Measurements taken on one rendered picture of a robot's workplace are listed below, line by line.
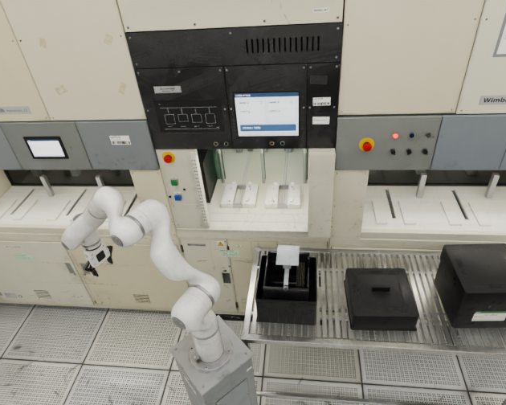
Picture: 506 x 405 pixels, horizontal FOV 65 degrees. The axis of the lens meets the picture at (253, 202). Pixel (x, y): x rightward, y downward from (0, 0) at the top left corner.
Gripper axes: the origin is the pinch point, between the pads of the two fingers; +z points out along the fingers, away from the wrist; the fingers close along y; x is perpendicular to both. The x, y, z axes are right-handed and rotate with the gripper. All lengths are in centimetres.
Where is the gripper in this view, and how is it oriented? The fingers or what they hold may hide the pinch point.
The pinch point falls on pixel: (103, 267)
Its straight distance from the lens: 204.6
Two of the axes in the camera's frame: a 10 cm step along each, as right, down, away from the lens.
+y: 5.2, -5.6, 6.5
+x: -8.5, -2.7, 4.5
